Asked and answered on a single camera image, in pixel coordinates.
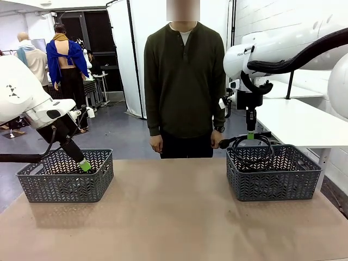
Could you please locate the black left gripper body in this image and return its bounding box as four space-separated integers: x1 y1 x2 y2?
36 117 79 144

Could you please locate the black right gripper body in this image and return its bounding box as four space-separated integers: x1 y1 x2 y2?
245 105 257 123

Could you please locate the black cable angled plug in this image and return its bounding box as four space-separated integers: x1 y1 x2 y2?
219 131 276 172

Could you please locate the person's right forearm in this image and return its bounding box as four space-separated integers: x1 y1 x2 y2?
148 89 164 136

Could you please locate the person's left hand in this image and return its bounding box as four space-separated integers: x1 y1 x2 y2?
210 130 223 149

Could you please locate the person's right hand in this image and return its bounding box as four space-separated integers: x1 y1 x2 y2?
150 135 164 154

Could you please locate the grey plastic lattice basket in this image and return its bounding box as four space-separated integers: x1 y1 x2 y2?
16 148 114 203
226 144 323 202

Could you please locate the black tripod stand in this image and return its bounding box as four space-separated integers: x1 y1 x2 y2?
285 71 296 100

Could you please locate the large white table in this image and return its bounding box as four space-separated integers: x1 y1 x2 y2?
255 98 348 188

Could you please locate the black perforated table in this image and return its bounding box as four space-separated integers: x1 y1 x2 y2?
48 80 99 118

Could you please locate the small white table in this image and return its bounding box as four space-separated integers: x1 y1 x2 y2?
265 80 326 99

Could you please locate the mannequin with beige shirt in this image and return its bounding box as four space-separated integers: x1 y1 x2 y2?
15 32 50 95

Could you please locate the white standing desk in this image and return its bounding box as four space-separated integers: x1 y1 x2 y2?
91 72 110 109

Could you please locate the person in green sweater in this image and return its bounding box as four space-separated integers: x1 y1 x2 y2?
144 0 226 159

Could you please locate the mannequin with blue garment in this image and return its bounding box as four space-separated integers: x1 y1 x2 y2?
45 23 90 134

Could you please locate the white humanoid figure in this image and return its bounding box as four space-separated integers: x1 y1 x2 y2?
76 38 93 80

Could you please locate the seated person in dark clothes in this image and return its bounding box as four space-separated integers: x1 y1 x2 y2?
88 52 102 78

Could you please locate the black stand pole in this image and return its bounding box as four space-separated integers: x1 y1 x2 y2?
227 0 237 52

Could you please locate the white backdrop screen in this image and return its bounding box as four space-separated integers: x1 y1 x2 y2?
106 0 169 120

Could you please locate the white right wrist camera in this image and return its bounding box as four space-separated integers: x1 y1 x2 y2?
219 96 233 111

